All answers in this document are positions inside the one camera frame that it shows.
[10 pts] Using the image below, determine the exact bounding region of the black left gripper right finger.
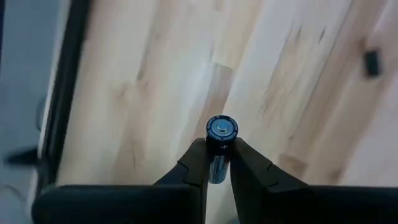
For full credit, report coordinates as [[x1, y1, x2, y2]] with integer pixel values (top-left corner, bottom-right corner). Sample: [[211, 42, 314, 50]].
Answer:
[[229, 137, 398, 224]]

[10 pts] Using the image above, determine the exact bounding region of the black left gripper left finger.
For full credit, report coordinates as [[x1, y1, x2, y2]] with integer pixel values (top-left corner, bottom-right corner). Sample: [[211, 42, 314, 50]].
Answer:
[[32, 138, 210, 224]]

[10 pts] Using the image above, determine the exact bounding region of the black aluminium table frame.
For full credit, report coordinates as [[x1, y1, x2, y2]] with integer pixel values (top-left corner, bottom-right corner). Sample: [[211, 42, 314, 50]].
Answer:
[[34, 0, 93, 200]]

